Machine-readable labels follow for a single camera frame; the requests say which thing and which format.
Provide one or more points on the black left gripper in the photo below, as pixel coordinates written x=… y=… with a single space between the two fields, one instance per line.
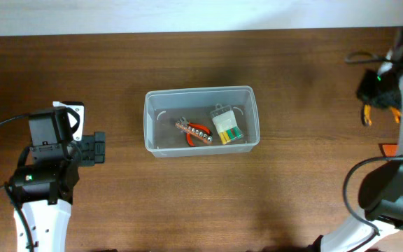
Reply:
x=92 y=148

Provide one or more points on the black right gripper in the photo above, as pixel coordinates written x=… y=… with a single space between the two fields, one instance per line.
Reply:
x=377 y=96

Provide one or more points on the orange black needle nose pliers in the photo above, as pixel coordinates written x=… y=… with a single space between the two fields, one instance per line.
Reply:
x=365 y=115

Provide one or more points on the red scraper with wooden handle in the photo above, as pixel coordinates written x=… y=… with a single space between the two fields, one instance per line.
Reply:
x=388 y=149

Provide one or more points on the orange socket bit rail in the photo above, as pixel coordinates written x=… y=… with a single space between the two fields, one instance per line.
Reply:
x=194 y=132

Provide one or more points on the clear case of coloured plugs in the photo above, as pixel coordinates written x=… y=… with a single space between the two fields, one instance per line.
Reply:
x=225 y=123

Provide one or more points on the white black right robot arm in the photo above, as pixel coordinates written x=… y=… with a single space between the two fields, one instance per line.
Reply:
x=373 y=188

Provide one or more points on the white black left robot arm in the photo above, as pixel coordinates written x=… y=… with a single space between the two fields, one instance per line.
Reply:
x=41 y=188

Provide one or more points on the clear plastic storage container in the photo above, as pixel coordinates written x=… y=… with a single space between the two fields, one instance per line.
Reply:
x=163 y=108

